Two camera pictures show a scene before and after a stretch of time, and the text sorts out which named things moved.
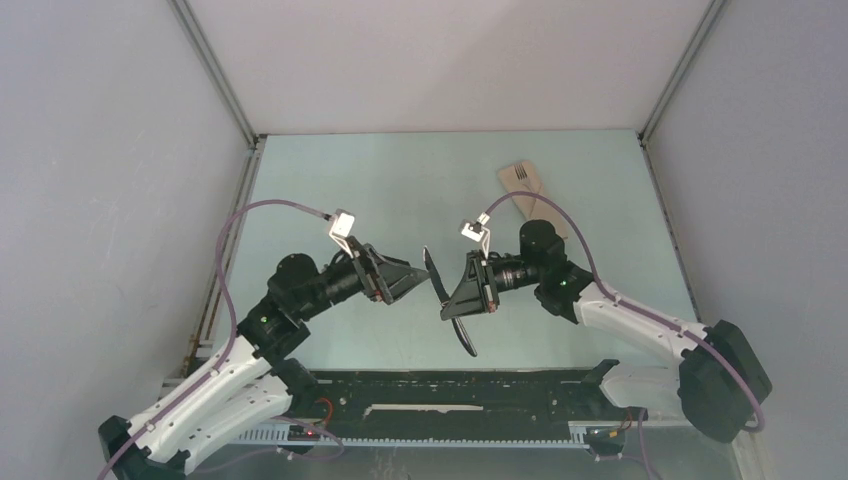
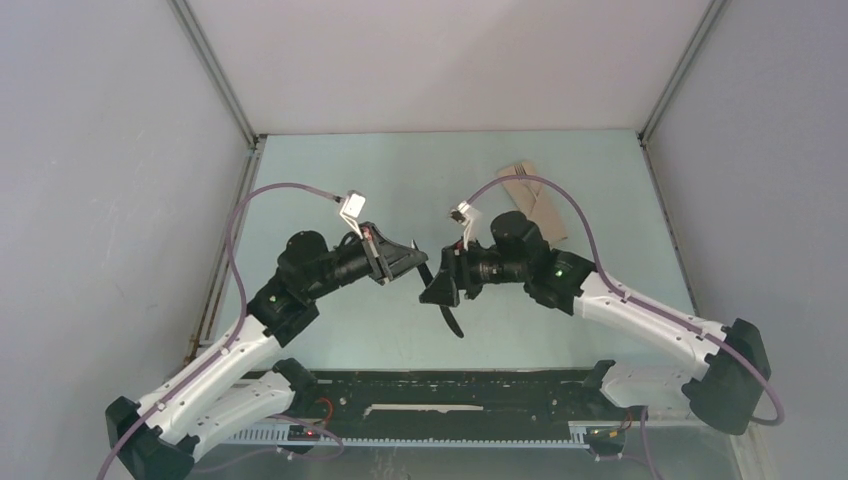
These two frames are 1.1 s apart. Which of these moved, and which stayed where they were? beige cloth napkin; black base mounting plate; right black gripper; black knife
Moved: right black gripper; black knife
Stayed: beige cloth napkin; black base mounting plate
